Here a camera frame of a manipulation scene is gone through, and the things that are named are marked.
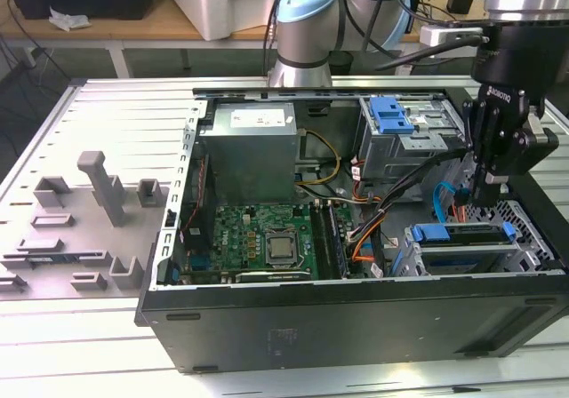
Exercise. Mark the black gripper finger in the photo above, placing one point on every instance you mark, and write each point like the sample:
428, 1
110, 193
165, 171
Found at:
473, 127
529, 153

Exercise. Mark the hard disk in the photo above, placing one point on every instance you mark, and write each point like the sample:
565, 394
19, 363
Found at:
431, 233

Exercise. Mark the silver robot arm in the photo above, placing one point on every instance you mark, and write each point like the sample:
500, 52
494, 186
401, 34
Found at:
302, 42

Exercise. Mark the grey disk bay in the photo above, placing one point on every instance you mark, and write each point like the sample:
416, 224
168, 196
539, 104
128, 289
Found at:
524, 256

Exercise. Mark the white power adapter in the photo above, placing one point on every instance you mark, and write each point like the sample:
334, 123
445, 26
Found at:
435, 35

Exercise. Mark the grey optical drive cage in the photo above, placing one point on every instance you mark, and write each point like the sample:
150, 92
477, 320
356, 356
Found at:
382, 158

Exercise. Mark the black RAM slot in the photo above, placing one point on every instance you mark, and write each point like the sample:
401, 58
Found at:
318, 238
325, 238
333, 238
339, 238

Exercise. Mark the silver CPU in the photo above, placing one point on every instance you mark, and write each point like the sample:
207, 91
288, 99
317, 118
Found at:
282, 247

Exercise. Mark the grey power supply unit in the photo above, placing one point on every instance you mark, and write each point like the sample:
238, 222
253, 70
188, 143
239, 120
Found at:
249, 167

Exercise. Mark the black PC case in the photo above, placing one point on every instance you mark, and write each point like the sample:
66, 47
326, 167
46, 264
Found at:
355, 327

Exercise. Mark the CPU socket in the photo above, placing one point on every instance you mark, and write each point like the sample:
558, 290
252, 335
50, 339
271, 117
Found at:
266, 263

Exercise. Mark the black graphics card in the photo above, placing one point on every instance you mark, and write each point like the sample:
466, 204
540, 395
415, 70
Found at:
271, 276

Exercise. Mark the green motherboard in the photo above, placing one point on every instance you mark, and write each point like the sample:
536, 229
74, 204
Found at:
240, 233

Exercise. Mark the white plastic box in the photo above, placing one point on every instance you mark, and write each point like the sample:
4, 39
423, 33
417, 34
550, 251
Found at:
231, 2

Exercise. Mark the black case fan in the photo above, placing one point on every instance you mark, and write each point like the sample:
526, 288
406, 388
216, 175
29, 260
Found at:
197, 229

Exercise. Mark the wooden desk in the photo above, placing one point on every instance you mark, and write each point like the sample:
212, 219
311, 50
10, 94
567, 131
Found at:
133, 27

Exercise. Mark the grey parts rack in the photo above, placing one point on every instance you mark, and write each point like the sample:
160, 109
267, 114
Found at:
80, 233

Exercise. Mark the crumpled white paper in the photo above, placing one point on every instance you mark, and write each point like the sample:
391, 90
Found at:
66, 20

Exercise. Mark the dark RAM stick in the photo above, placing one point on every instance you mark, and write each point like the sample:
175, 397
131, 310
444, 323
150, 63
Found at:
53, 260

